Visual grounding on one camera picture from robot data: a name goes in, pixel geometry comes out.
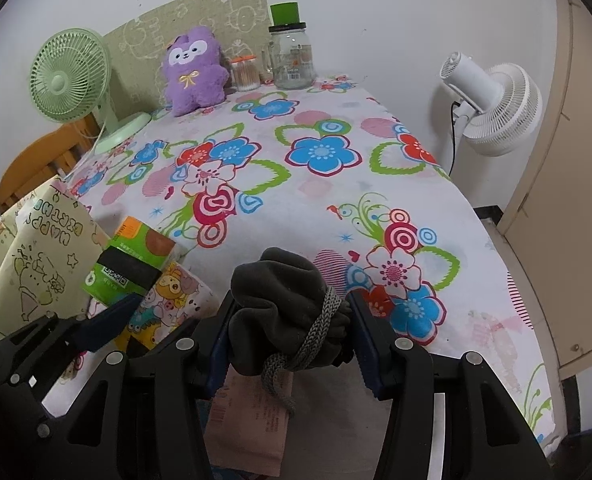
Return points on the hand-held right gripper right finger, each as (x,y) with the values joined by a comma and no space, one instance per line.
(371,360)

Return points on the toothpick jar with orange lid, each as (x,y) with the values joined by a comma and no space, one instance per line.
(244,77)

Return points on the white standing fan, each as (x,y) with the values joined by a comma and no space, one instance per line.
(506,105)

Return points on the yellow cartoon tissue packet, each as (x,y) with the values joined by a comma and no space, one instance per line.
(176,290)

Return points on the beige door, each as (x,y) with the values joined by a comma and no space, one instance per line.
(576,160)

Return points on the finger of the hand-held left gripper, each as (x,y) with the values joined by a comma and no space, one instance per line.
(106,320)
(26,335)

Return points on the green desk fan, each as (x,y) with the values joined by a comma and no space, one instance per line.
(71,75)

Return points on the green orange tissue packet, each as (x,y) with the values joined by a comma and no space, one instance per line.
(126,270)

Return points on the yellow printed fabric basket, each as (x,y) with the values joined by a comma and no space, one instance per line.
(36,260)

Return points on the floral tablecloth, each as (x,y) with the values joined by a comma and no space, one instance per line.
(326,200)

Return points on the pink packet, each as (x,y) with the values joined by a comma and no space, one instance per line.
(246,425)

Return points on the green patterned board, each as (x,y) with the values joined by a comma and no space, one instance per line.
(141,45)

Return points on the purple plush toy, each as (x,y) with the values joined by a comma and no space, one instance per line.
(191,80)

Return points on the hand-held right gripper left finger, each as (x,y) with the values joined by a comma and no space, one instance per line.
(216,360)

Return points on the glass jar with green lid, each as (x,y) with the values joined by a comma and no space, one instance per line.
(293,60)

